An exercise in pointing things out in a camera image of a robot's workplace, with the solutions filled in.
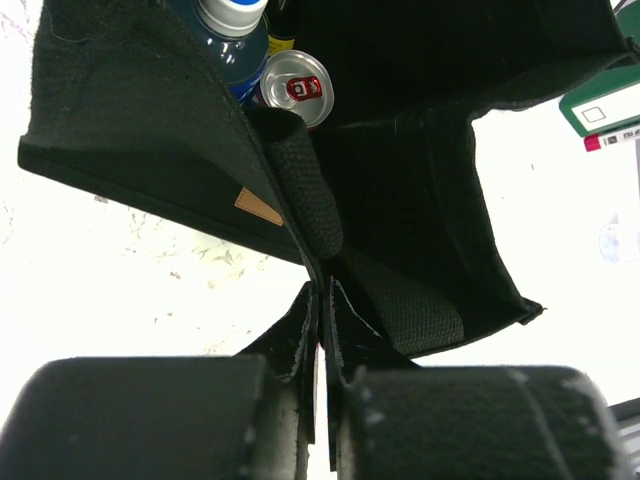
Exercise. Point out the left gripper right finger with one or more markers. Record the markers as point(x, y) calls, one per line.
point(390, 418)

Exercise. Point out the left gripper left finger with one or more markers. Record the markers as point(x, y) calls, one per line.
point(247, 416)

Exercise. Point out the black canvas bag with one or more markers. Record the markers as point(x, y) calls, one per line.
point(129, 103)

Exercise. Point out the red silver beverage can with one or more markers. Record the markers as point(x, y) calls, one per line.
point(295, 81)

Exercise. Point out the blue label water bottle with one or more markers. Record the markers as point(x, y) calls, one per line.
point(235, 35)

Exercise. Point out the green glass Perrier bottle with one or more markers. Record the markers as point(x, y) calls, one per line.
point(283, 19)

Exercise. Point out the red binder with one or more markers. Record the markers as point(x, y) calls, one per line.
point(612, 137)

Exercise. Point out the green lever arch binder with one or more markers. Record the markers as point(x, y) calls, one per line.
point(608, 100)

